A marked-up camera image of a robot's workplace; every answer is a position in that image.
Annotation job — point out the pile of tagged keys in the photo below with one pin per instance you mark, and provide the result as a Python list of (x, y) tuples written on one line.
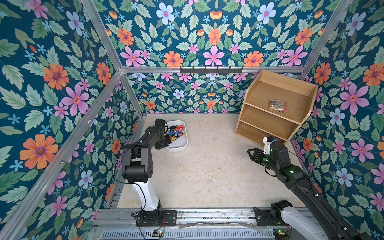
[(176, 132)]

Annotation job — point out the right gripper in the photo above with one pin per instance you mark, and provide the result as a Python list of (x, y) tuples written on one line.
[(260, 156)]

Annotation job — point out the black wall hook rail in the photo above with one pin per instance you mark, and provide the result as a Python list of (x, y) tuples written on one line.
[(210, 70)]

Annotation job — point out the wooden shelf unit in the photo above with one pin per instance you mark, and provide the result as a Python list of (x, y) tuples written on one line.
[(256, 121)]

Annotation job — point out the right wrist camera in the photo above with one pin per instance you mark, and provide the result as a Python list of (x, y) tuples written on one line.
[(268, 141)]

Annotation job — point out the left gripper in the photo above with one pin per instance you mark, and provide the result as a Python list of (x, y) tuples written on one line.
[(166, 136)]

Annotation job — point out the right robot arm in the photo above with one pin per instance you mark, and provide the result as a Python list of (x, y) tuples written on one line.
[(297, 181)]

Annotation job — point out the white plastic storage box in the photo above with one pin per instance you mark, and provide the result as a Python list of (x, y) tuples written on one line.
[(181, 143)]

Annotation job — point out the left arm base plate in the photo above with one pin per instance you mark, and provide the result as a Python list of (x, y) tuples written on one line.
[(158, 218)]

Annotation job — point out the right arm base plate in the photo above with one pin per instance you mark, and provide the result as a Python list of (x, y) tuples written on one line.
[(269, 217)]

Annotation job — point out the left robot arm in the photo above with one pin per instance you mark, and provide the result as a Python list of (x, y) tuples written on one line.
[(138, 166)]

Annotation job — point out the clear bag of small items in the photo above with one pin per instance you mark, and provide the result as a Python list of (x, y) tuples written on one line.
[(278, 105)]

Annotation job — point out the aluminium front rail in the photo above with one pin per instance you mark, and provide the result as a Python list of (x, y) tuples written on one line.
[(124, 218)]

